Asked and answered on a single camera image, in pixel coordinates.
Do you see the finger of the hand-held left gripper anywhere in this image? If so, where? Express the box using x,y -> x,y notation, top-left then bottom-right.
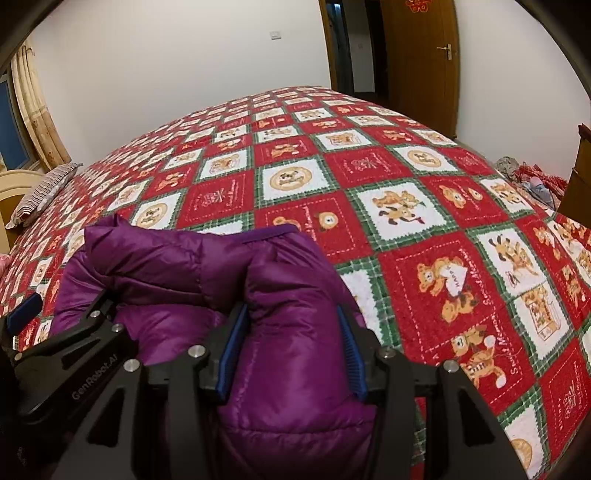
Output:
6,292 -> 44,334
28,290 -> 124,357

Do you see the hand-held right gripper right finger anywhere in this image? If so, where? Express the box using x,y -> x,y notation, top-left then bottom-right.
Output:
335,305 -> 529,480

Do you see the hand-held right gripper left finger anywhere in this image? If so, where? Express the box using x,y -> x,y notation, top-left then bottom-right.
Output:
51,302 -> 252,480

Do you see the purple down jacket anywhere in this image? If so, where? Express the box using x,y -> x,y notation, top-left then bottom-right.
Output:
48,216 -> 384,480

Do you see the pile of clothes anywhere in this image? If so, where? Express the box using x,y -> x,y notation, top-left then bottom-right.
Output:
494,156 -> 570,211

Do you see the grey striped pillow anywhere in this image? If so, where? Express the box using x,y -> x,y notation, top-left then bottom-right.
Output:
6,162 -> 84,230

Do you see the cream bed headboard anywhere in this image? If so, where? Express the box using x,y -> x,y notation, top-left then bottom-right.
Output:
0,168 -> 44,256

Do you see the red checked printed blanket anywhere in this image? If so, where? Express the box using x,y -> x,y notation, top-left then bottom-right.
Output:
0,85 -> 591,480

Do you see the window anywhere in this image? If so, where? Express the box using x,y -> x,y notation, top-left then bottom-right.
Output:
0,74 -> 36,172

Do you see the beige patterned curtain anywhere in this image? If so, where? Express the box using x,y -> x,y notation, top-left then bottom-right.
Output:
10,39 -> 72,174

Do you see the brown wooden cabinet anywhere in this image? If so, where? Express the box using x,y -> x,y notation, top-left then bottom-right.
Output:
556,134 -> 591,223

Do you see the brown wooden door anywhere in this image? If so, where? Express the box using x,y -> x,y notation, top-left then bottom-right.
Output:
381,0 -> 460,139

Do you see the wooden door frame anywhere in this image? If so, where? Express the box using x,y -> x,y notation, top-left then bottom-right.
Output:
318,0 -> 357,96

